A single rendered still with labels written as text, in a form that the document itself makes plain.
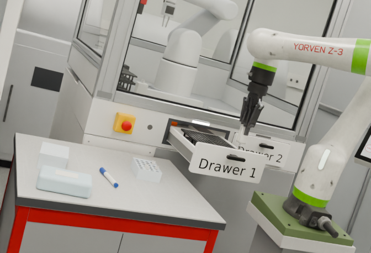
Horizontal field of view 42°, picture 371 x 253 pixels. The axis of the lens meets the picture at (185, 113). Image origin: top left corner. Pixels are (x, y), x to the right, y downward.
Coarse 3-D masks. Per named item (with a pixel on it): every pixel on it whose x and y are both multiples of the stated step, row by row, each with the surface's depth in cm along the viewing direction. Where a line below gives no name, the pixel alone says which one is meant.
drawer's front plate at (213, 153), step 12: (204, 144) 168; (192, 156) 169; (204, 156) 169; (216, 156) 171; (240, 156) 174; (252, 156) 176; (264, 156) 178; (192, 168) 169; (204, 168) 170; (216, 168) 172; (240, 168) 175; (240, 180) 177; (252, 180) 178
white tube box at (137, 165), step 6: (132, 162) 173; (138, 162) 170; (144, 162) 173; (150, 162) 176; (132, 168) 171; (138, 168) 164; (144, 168) 165; (150, 168) 168; (138, 174) 163; (144, 174) 164; (150, 174) 164; (156, 174) 165; (144, 180) 164; (150, 180) 165; (156, 180) 165
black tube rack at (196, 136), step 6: (186, 132) 194; (192, 132) 198; (198, 132) 202; (186, 138) 197; (192, 138) 186; (198, 138) 189; (204, 138) 193; (210, 138) 196; (216, 138) 200; (216, 144) 187; (222, 144) 191; (228, 144) 195
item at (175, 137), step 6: (174, 126) 202; (174, 132) 194; (180, 132) 203; (168, 138) 198; (174, 138) 192; (180, 138) 188; (222, 138) 207; (174, 144) 191; (180, 144) 186; (186, 144) 181; (192, 144) 178; (180, 150) 184; (186, 150) 179; (192, 150) 175; (186, 156) 178
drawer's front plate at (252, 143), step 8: (248, 136) 211; (248, 144) 212; (256, 144) 213; (272, 144) 216; (280, 144) 217; (288, 144) 219; (264, 152) 215; (272, 152) 217; (280, 152) 218; (288, 152) 220; (272, 160) 218; (280, 160) 219
